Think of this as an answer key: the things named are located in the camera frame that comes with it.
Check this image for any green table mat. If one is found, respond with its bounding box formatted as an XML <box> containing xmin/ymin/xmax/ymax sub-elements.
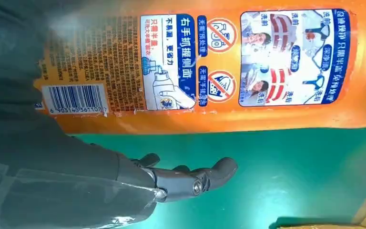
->
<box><xmin>72</xmin><ymin>125</ymin><xmax>366</xmax><ymax>229</ymax></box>

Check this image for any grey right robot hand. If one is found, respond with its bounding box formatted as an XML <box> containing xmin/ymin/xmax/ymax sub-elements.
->
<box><xmin>0</xmin><ymin>110</ymin><xmax>238</xmax><ymax>229</ymax></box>

